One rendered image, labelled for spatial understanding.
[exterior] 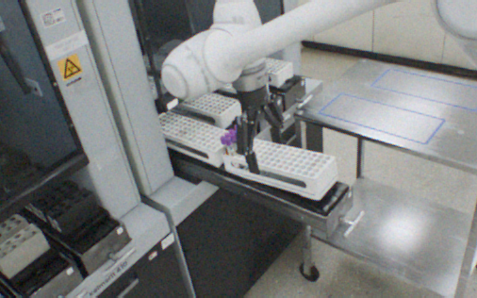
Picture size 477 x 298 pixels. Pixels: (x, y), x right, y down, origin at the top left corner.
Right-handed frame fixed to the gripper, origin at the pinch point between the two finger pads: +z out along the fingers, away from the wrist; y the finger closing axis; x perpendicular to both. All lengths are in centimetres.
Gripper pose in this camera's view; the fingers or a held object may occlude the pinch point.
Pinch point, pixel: (266, 155)
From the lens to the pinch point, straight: 120.3
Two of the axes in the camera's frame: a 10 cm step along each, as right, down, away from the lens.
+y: 6.1, -5.2, 5.9
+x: -7.6, -2.0, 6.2
